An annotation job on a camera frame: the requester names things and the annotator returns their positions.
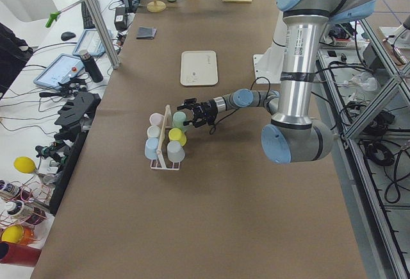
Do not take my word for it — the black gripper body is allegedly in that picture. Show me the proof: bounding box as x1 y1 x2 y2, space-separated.
196 99 218 126

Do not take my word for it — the green plastic cup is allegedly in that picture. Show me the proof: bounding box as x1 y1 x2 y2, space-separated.
172 111 188 133

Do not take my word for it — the cream rabbit tray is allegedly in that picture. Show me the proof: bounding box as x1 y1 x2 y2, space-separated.
180 51 218 87

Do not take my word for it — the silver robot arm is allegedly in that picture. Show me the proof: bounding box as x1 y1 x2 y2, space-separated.
183 0 375 164

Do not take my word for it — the yellow plastic cup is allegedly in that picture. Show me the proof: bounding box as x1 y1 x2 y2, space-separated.
168 128 187 146

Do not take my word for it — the pink plastic cup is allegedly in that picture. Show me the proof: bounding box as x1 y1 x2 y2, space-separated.
149 113 165 128

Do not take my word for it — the grey-blue plastic cup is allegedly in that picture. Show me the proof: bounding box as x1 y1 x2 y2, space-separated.
167 140 185 163

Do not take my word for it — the cream white plastic cup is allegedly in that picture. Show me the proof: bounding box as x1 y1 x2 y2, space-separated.
147 125 161 138

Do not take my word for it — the light blue plastic cup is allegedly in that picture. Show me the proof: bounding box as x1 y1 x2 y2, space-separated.
144 137 159 160

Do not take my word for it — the wooden cup tree stand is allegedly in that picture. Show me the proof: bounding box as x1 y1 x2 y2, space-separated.
147 0 166 13

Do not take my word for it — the grey folded cloth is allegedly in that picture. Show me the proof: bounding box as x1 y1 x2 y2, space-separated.
136 26 157 39

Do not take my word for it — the black water bottle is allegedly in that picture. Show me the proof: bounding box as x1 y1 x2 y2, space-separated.
79 49 104 83

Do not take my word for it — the upper teach pendant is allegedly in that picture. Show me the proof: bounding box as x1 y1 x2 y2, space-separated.
72 29 105 57

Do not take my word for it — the teach pendant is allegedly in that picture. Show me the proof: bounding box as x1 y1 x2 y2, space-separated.
33 54 85 89
72 29 105 57

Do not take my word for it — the lower teach pendant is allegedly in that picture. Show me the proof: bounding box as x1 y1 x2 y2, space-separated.
33 54 85 89

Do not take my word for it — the black computer mouse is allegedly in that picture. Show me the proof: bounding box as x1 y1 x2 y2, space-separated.
60 31 76 42

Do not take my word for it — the red cylinder can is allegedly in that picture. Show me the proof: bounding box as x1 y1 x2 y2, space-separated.
1 242 42 267

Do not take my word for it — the white wire cup rack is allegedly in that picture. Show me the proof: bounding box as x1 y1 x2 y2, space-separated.
150 105 181 171

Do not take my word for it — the white pedestal column base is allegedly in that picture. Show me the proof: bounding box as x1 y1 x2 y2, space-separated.
253 12 287 84

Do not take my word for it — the aluminium frame post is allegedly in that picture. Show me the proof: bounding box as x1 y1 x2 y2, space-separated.
84 0 120 69

